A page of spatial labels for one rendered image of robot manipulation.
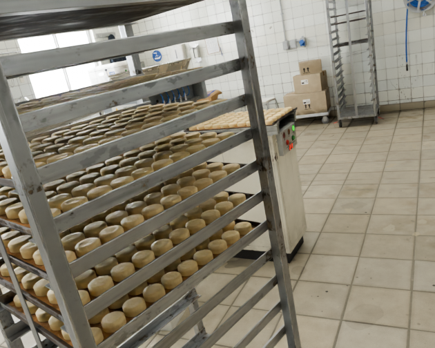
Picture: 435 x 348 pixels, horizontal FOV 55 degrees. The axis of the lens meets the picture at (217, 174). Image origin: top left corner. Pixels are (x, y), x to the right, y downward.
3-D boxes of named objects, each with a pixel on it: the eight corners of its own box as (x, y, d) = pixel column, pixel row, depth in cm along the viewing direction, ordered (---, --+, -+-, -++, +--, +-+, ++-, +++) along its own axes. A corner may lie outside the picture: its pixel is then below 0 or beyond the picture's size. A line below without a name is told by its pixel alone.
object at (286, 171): (197, 256, 293) (169, 133, 267) (221, 233, 321) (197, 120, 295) (293, 266, 257) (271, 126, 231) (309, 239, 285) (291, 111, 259)
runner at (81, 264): (255, 166, 117) (253, 156, 117) (264, 166, 116) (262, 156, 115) (45, 286, 74) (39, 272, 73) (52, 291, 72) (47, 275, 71)
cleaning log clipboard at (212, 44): (222, 55, 672) (217, 30, 660) (221, 55, 670) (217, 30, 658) (208, 58, 685) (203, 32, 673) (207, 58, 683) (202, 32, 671)
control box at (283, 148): (278, 156, 241) (275, 132, 237) (292, 143, 261) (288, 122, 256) (284, 156, 239) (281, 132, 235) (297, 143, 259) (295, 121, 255)
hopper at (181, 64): (112, 97, 265) (106, 75, 261) (163, 82, 310) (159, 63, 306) (147, 92, 250) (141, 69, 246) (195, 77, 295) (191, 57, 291)
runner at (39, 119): (239, 69, 109) (237, 57, 109) (247, 68, 108) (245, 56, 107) (-8, 140, 66) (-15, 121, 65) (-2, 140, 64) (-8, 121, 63)
